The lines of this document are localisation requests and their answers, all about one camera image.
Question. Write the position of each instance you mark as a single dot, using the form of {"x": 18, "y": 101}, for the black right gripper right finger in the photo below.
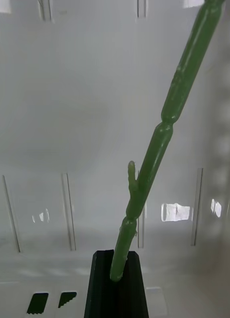
{"x": 132, "y": 295}

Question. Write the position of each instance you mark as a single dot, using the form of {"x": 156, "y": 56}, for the red rose with green stem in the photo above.
{"x": 154, "y": 154}

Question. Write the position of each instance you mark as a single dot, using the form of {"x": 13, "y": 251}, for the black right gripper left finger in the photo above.
{"x": 101, "y": 293}

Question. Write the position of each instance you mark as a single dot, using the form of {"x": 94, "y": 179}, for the shallow white box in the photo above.
{"x": 70, "y": 99}

